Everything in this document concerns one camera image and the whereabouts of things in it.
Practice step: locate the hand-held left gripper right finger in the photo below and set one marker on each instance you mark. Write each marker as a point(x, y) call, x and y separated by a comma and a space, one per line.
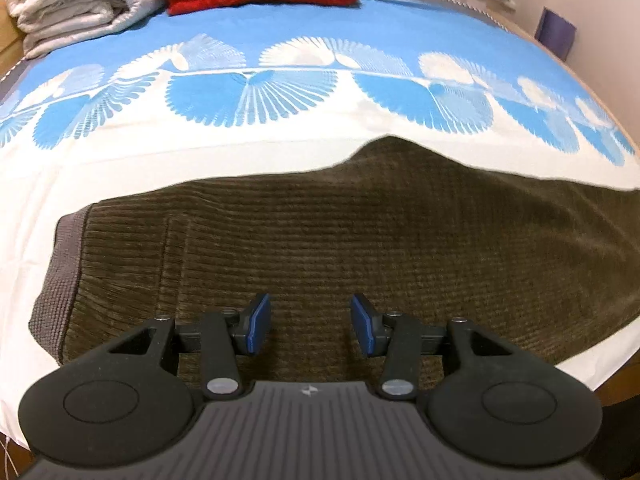
point(362, 325)

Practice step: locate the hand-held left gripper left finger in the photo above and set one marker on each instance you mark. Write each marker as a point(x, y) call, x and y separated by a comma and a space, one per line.
point(259, 322)

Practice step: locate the blue white patterned bed sheet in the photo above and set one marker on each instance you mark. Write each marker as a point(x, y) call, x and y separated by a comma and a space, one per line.
point(300, 25)

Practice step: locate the purple box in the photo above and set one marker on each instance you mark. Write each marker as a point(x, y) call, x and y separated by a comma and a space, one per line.
point(556, 32)

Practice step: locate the white folded quilt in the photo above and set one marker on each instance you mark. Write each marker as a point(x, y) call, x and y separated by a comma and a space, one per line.
point(80, 0)

